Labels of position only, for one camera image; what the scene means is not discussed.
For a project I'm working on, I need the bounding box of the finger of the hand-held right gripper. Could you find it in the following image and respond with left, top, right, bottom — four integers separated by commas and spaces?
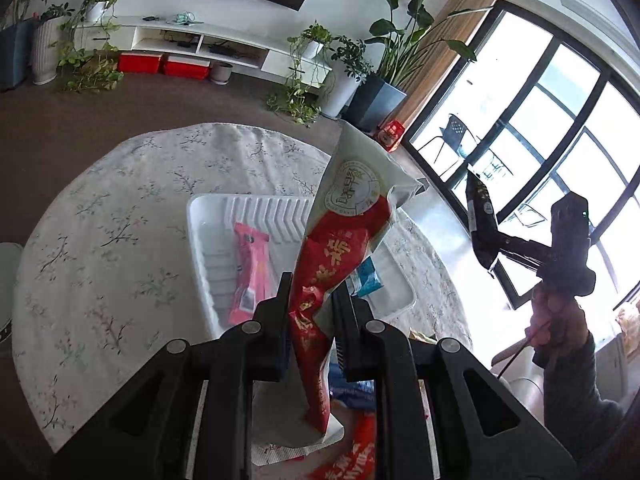
497, 254, 543, 277
492, 230, 552, 257

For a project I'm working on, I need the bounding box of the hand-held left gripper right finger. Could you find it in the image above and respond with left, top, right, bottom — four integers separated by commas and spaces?
332, 287, 576, 480

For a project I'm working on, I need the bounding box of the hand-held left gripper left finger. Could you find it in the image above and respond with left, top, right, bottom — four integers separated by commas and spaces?
50, 272, 293, 480

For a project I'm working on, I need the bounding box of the black snack packet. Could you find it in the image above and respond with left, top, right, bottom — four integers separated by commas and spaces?
465, 170, 499, 268

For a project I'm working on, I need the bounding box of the white plastic tray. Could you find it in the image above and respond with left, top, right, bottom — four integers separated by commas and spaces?
186, 192, 417, 341

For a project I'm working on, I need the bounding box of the red and white snack packet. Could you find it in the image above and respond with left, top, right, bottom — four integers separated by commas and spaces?
289, 120, 425, 436

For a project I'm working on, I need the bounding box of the person's right forearm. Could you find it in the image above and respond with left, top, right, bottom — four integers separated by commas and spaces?
542, 332, 628, 461

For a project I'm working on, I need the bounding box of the person's right hand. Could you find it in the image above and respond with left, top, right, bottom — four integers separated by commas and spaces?
525, 289, 587, 361

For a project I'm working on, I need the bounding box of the small blue snack packet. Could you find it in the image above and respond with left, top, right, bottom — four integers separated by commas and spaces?
347, 257, 385, 298

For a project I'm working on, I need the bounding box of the pink snack packet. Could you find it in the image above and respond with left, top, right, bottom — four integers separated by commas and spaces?
227, 222, 273, 327

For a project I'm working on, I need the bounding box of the blue printed snack packet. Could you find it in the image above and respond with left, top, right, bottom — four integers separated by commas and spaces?
330, 380, 376, 412

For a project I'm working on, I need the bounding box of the red printed snack packet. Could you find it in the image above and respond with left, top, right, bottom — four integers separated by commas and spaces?
305, 412, 378, 480

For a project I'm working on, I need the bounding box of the black mesh chair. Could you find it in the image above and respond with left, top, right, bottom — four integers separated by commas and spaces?
417, 113, 482, 178

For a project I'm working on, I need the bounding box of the red gift bag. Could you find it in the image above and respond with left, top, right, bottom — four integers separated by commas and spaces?
377, 119, 407, 154

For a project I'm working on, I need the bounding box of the floral tablecloth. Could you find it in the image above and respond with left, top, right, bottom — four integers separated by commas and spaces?
12, 122, 473, 453

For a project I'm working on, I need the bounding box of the tall plant in dark planter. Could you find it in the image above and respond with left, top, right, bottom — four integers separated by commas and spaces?
345, 0, 495, 134

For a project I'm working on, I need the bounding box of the wood-coloured curtain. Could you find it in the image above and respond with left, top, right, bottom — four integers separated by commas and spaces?
394, 0, 502, 132

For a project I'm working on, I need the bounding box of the bushy plant in white pot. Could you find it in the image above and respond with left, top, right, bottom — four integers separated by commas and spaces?
319, 35, 373, 119

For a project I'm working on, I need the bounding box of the red storage box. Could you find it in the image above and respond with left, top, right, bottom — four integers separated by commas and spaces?
162, 56, 211, 80
117, 52, 164, 75

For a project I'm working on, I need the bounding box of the hanging plant in white pot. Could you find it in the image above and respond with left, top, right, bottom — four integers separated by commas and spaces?
266, 21, 335, 127

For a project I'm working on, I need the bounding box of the white television cabinet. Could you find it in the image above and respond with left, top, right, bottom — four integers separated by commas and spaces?
74, 15, 333, 86

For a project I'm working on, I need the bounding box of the trailing plant in white pot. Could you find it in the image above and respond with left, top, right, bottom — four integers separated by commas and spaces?
59, 0, 127, 95

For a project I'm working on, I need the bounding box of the plant in white ribbed pot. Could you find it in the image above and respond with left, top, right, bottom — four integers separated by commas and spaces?
31, 4, 76, 86

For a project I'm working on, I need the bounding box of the plant in blue pot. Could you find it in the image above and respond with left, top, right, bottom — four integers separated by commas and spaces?
0, 0, 58, 92

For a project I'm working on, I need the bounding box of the black cable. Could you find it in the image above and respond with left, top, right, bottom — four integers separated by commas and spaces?
492, 327, 538, 382

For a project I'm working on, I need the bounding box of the black window frame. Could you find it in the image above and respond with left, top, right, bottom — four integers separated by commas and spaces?
404, 0, 640, 311

